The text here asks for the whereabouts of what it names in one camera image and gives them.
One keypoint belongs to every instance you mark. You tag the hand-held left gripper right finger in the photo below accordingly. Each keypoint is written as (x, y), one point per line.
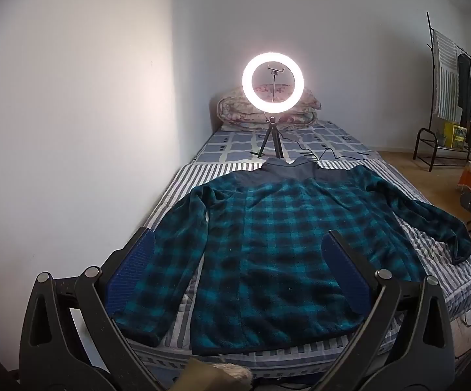
(345, 273)

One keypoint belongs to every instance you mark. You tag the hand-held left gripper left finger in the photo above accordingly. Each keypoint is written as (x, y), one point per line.
(131, 269)

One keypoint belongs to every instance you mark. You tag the teal plaid fleece jacket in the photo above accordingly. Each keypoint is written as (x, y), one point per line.
(260, 232)

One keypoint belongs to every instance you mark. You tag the black clothes rack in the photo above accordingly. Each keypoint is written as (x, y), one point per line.
(449, 159)

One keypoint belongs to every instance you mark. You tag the small grey pot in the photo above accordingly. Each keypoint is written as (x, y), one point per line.
(441, 139)

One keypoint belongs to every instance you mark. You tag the yellow box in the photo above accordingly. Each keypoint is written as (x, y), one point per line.
(455, 134)

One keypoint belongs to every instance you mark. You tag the striped hanging towel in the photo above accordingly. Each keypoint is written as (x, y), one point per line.
(445, 81)

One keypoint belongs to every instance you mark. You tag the olive fur-trimmed garment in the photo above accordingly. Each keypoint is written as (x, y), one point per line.
(231, 374)

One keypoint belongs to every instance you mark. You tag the blue checked bedsheet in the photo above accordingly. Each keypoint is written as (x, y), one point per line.
(227, 146)

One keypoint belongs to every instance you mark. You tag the black tripod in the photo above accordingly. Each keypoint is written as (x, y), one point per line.
(271, 124)

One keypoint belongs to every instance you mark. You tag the folded floral quilt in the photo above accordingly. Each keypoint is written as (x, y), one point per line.
(235, 114)

